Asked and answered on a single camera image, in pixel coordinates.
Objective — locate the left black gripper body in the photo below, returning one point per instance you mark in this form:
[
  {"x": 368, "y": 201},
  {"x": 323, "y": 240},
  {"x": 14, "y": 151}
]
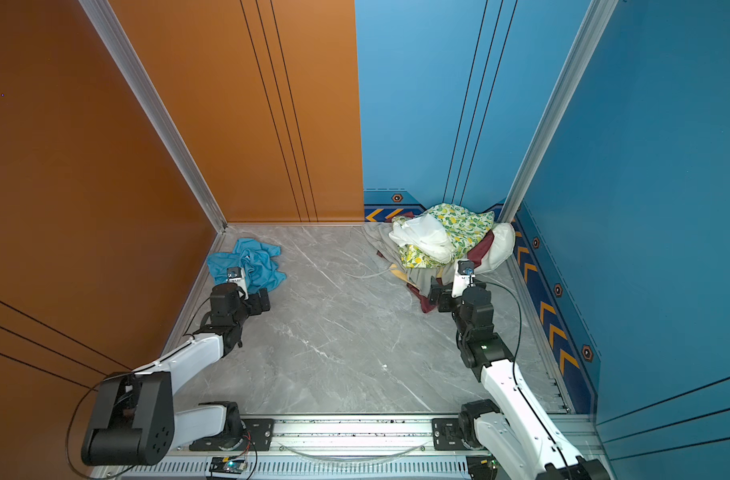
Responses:
[{"x": 241, "y": 317}]

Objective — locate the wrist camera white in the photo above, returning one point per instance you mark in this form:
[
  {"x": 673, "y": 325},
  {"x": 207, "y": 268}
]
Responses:
[
  {"x": 463, "y": 277},
  {"x": 237, "y": 279}
]

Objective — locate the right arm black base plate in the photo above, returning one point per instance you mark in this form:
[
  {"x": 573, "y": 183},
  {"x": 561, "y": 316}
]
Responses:
[{"x": 448, "y": 436}]

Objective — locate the grey cloth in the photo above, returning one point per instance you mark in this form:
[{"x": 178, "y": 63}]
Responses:
[{"x": 427, "y": 246}]

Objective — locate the pale mint white cloth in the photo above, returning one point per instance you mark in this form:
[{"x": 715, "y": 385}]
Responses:
[{"x": 494, "y": 249}]

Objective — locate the left green circuit board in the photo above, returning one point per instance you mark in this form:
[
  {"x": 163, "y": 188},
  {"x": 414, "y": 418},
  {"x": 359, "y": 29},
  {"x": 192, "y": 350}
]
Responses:
[{"x": 228, "y": 467}]

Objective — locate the aluminium corner post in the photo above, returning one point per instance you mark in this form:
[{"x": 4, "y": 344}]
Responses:
[
  {"x": 110, "y": 31},
  {"x": 591, "y": 30}
]

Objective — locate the aluminium front rail frame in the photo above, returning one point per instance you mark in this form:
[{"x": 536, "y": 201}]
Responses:
[{"x": 363, "y": 446}]

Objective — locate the right aluminium corner post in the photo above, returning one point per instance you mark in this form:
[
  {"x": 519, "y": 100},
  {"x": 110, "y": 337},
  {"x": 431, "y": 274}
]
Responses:
[{"x": 591, "y": 30}]

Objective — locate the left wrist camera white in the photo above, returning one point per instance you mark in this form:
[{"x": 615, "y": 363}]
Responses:
[{"x": 237, "y": 279}]

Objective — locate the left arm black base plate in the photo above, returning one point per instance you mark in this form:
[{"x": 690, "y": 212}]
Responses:
[{"x": 252, "y": 434}]

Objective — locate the right small circuit board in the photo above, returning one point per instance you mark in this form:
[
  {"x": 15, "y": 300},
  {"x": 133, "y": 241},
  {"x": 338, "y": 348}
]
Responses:
[{"x": 482, "y": 467}]

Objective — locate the left aluminium corner post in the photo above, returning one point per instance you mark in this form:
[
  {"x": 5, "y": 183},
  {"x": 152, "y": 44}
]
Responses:
[{"x": 110, "y": 31}]

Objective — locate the maroon cloth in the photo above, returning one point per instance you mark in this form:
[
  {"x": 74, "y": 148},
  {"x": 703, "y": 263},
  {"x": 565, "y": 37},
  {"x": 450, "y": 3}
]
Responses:
[{"x": 419, "y": 280}]

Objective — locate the yellow green floral cloth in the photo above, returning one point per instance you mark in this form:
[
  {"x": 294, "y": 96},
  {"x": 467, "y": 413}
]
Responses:
[{"x": 464, "y": 227}]

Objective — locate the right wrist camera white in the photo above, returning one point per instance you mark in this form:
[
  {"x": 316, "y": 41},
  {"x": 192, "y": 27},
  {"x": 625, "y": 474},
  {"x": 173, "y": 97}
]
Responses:
[{"x": 463, "y": 277}]

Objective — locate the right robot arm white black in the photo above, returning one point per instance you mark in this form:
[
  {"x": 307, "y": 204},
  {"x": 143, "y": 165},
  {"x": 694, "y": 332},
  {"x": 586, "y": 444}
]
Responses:
[{"x": 512, "y": 425}]

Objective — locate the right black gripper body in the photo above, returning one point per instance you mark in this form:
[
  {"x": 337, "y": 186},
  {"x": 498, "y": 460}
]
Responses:
[{"x": 465, "y": 330}]

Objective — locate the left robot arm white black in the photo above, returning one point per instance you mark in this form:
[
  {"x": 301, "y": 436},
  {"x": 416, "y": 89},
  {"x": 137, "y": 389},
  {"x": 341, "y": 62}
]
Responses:
[{"x": 133, "y": 420}]

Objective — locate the teal blue t-shirt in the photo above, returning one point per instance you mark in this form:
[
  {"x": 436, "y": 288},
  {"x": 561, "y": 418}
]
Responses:
[{"x": 255, "y": 258}]

